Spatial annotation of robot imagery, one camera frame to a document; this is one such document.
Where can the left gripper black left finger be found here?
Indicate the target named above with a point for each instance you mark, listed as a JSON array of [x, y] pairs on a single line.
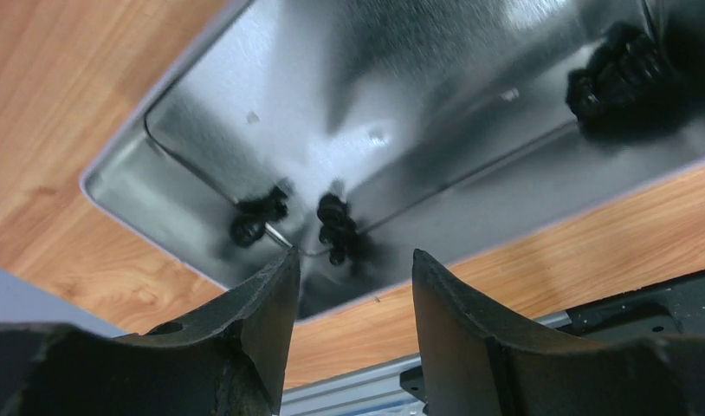
[[227, 357]]

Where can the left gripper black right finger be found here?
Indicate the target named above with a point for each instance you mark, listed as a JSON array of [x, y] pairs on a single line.
[[481, 358]]

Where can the black chess pawn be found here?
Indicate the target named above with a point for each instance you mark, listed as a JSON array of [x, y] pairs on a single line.
[[338, 230], [249, 225]]

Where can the metal tin with black pieces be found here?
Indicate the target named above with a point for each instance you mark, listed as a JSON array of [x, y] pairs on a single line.
[[442, 124]]

